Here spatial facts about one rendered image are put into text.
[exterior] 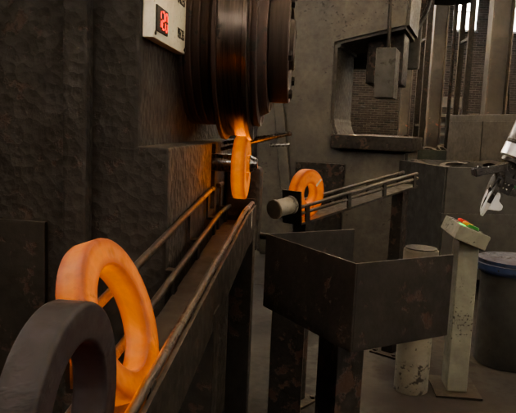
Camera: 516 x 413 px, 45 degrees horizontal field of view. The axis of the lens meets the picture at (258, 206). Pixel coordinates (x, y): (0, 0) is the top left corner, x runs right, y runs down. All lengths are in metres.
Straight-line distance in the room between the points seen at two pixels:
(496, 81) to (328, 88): 6.43
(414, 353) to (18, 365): 1.92
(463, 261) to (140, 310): 1.64
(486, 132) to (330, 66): 1.93
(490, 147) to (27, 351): 5.31
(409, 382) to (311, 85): 2.44
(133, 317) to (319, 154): 3.51
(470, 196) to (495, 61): 6.93
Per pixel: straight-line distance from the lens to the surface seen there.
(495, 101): 10.42
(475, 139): 5.83
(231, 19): 1.36
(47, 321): 0.50
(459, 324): 2.34
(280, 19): 1.44
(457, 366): 2.39
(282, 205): 1.91
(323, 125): 4.23
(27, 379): 0.48
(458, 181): 3.59
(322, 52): 4.26
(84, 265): 0.68
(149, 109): 1.18
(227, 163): 1.55
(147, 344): 0.78
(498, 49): 10.48
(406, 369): 2.32
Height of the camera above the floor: 0.92
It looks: 7 degrees down
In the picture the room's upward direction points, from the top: 2 degrees clockwise
